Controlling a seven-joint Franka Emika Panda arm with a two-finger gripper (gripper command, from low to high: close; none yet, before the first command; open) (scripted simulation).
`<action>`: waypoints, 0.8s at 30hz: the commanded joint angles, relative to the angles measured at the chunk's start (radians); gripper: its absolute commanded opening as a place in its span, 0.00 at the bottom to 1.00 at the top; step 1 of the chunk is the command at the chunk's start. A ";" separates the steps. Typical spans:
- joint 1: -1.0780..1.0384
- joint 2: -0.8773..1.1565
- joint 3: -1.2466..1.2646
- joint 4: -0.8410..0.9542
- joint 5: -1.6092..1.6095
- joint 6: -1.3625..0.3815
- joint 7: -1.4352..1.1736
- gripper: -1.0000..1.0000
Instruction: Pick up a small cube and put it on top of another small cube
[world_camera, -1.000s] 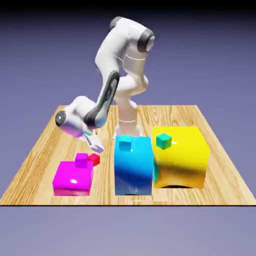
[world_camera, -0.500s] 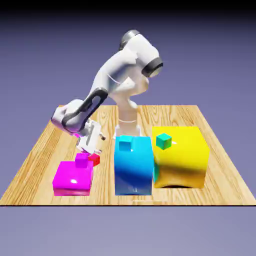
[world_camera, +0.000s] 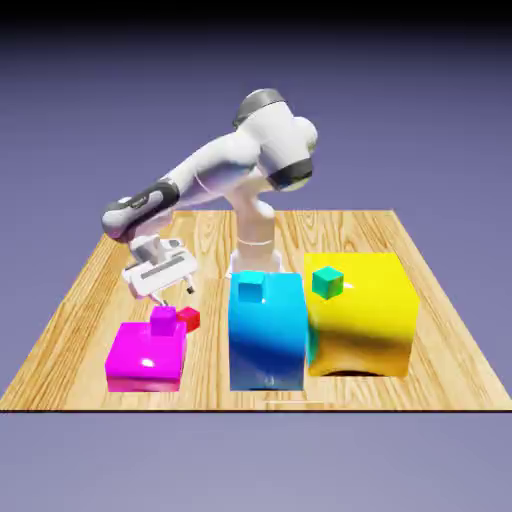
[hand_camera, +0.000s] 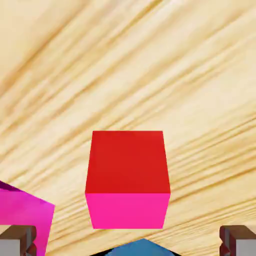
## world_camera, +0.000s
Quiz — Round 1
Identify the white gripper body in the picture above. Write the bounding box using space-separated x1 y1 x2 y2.
121 248 199 301

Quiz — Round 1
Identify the large cyan box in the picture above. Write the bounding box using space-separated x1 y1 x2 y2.
228 270 308 392

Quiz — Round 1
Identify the large yellow box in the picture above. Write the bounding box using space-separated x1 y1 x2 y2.
303 252 421 378

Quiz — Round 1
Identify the large magenta box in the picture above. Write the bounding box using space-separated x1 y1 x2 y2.
104 321 188 394

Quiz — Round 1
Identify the small magenta cube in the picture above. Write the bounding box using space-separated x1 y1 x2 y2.
150 305 178 337

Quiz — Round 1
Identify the small red cube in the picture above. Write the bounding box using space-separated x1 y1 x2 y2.
176 306 201 334

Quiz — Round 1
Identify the small cyan cube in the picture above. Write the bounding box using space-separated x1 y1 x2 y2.
237 270 268 304

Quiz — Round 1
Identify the small green cube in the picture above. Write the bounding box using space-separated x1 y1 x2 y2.
311 265 345 301

